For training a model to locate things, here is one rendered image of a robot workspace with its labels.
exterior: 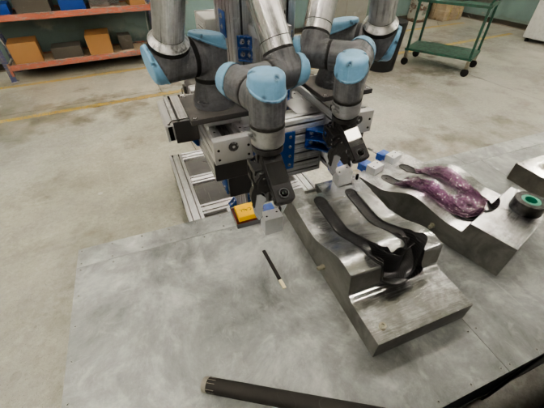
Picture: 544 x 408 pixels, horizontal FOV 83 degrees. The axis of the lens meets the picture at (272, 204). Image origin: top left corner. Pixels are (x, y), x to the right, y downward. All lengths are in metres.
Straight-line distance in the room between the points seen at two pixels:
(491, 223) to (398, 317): 0.40
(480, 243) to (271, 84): 0.70
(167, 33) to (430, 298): 0.93
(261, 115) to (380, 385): 0.60
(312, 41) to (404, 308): 0.69
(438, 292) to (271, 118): 0.56
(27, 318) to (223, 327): 1.47
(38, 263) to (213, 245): 1.57
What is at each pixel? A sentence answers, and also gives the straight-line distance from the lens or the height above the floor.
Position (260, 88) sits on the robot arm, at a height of 1.28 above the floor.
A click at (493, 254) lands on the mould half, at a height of 0.86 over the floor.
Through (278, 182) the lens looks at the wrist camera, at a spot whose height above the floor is 1.09.
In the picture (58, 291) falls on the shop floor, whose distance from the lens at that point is 2.14.
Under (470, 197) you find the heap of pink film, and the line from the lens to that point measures 1.11.
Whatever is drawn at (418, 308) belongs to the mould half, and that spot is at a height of 0.86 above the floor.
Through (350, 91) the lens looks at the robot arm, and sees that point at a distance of 0.80.
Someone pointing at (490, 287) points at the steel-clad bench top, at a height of 0.80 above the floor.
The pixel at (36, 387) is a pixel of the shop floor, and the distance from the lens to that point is 1.88.
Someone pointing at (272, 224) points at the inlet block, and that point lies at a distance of 0.79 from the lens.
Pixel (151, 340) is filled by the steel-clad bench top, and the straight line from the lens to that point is 0.81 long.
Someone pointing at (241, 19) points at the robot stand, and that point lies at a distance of 1.30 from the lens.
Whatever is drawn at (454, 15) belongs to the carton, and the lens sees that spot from 9.11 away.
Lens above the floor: 1.50
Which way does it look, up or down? 41 degrees down
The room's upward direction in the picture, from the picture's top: straight up
